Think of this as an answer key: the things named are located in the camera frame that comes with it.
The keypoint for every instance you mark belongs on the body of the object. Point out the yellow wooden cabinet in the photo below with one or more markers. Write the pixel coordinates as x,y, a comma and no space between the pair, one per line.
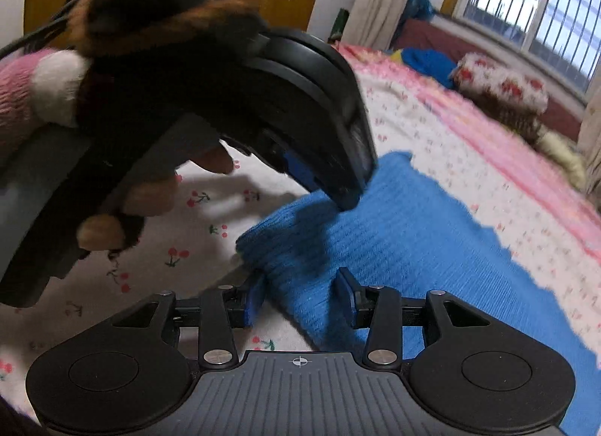
291,8

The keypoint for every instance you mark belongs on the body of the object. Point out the beige fluffy cloth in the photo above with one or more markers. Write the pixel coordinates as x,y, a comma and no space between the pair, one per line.
563,159

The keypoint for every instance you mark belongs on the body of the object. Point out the pink white floral bed sheet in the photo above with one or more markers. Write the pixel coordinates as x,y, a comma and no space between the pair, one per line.
188,252

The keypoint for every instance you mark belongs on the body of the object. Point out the blue yellow striped knit sweater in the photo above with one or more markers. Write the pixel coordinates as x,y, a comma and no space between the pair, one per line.
413,238

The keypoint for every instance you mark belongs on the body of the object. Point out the person's left hand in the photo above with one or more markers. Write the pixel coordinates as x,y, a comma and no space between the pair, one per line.
164,3

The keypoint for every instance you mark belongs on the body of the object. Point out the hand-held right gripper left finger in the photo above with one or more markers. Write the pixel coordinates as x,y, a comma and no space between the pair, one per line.
251,304

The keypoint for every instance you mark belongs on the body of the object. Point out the blue hanging cloth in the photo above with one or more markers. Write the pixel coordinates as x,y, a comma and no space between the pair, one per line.
418,8

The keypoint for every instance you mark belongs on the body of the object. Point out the brown patterned pillow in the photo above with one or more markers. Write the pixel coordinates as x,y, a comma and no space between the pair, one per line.
509,119

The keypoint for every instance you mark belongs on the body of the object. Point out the blue yellow cloth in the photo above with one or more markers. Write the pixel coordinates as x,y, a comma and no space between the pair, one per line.
429,65

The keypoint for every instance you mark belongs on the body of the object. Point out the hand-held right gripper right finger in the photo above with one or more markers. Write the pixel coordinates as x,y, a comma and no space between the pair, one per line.
345,297

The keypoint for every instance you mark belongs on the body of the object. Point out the red white floral pillow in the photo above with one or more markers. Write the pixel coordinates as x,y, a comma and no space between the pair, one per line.
502,83

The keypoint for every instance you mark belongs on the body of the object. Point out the maroon headboard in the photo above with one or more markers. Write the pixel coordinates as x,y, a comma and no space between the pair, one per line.
422,36

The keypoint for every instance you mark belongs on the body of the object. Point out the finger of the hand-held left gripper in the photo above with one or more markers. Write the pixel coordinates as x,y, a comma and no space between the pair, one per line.
350,182
296,169

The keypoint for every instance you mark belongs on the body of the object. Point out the person's left forearm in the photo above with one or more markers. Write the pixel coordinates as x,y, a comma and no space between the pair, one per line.
33,88

